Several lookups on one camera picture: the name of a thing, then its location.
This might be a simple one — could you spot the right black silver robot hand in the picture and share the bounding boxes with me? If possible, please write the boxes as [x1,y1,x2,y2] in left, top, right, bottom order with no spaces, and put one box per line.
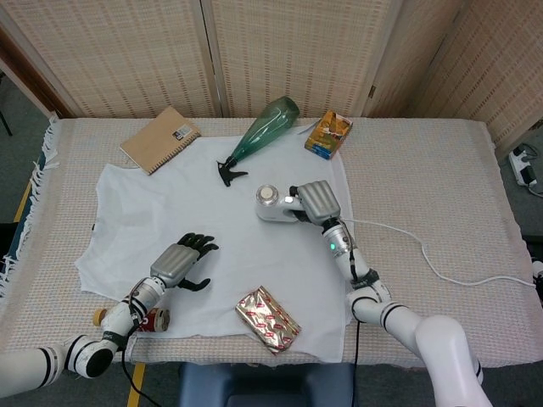
[288,180,344,226]

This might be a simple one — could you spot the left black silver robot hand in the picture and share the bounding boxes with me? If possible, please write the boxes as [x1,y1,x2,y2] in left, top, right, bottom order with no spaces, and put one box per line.
[149,231,221,294]

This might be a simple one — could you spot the white handheld steam iron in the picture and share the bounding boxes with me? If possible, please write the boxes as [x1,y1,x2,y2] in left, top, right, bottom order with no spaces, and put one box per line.
[255,183,307,224]

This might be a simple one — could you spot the white t-shirt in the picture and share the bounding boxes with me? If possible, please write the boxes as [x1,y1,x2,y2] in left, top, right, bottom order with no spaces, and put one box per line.
[74,125,357,365]

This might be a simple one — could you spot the white iron power cord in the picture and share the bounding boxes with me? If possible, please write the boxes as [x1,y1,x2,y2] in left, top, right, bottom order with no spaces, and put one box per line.
[339,216,536,289]

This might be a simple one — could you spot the red Costa coffee bottle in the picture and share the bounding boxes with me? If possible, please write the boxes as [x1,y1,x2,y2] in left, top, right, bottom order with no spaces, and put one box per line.
[92,307,171,332]

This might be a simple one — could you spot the yellow orange carton box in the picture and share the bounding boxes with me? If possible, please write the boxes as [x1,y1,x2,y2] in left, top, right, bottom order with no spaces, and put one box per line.
[304,109,355,161]

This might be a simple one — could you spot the green spray bottle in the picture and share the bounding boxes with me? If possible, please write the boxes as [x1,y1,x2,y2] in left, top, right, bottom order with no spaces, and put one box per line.
[215,96,300,188]

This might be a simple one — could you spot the white towel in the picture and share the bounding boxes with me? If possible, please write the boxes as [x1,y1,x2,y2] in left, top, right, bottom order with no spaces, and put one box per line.
[0,116,536,370]

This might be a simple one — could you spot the gold Lipton tea packet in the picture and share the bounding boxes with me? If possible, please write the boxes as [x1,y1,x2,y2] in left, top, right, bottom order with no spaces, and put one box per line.
[234,286,303,356]

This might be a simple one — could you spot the brown spiral notebook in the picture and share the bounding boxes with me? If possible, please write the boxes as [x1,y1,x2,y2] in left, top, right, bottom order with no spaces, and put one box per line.
[119,105,201,176]

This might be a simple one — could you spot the white power strip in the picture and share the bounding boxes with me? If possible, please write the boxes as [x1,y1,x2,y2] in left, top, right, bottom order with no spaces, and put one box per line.
[508,146,540,187]

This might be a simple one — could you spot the woven folding screen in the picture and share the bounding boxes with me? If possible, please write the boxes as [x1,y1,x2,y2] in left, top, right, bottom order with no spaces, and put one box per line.
[0,0,543,149]

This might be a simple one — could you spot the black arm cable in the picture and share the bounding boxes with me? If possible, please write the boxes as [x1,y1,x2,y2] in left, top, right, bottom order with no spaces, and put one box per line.
[352,320,362,365]
[120,334,163,407]

